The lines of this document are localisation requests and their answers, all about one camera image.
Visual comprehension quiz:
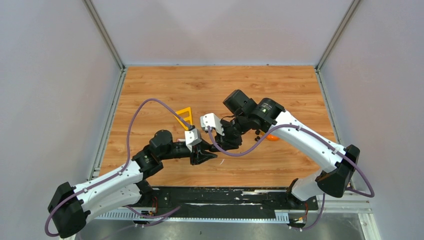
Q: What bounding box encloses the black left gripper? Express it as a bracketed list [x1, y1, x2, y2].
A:
[159, 137, 218, 166]

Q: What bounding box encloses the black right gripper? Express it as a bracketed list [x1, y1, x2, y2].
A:
[213, 113, 250, 151]

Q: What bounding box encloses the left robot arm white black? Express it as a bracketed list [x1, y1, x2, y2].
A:
[44, 129, 217, 238]

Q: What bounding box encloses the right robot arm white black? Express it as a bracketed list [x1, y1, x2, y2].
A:
[204, 89, 360, 209]

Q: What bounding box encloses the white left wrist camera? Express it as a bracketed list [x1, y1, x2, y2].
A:
[184, 128, 202, 152]

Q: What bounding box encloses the yellow triangular plastic frame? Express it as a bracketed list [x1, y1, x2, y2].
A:
[175, 106, 193, 131]

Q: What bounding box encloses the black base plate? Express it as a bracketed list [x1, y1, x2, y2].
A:
[135, 186, 319, 220]

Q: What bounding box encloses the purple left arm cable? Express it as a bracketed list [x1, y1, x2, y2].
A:
[44, 98, 196, 240]

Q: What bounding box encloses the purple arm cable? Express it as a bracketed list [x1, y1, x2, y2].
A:
[206, 124, 376, 232]
[44, 98, 196, 240]

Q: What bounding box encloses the slotted cable duct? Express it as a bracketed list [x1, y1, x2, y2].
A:
[96, 210, 290, 223]

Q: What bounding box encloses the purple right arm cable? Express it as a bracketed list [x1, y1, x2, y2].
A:
[206, 124, 376, 232]

